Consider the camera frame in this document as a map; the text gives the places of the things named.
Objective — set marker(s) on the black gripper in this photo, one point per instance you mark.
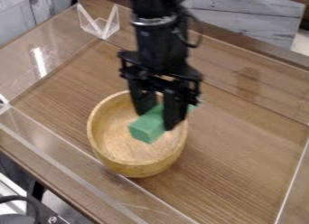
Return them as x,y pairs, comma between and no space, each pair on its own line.
157,66

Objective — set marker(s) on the green rectangular block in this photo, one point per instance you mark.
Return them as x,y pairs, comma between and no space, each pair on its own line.
147,127

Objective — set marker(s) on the brown wooden bowl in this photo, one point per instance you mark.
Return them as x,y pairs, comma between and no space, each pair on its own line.
126,155

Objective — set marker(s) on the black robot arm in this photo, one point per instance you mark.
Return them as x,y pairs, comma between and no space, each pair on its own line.
159,8

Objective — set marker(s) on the clear acrylic corner bracket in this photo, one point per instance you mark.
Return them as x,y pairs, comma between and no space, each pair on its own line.
99,27

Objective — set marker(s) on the clear acrylic tray wall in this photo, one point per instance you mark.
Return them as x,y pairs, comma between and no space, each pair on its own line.
43,138

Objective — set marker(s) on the black table leg bracket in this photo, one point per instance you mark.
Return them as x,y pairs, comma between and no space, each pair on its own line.
47,216

